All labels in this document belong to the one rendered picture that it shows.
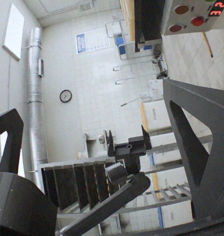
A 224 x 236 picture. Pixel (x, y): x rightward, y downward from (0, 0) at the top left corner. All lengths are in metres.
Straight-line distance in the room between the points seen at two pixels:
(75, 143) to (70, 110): 0.78
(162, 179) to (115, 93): 2.15
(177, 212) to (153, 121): 1.76
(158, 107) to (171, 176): 1.30
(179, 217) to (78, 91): 3.51
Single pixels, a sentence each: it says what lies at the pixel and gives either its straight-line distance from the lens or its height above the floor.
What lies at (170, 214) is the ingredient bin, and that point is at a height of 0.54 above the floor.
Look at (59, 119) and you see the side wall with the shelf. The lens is 4.62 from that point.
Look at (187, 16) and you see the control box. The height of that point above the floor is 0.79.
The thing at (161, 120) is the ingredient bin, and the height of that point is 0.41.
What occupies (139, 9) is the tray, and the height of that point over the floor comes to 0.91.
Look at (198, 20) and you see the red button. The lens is 0.48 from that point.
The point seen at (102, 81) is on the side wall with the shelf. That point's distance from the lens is 4.59.
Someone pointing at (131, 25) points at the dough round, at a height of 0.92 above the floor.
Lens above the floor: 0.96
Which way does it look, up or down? 5 degrees up
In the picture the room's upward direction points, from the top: 101 degrees counter-clockwise
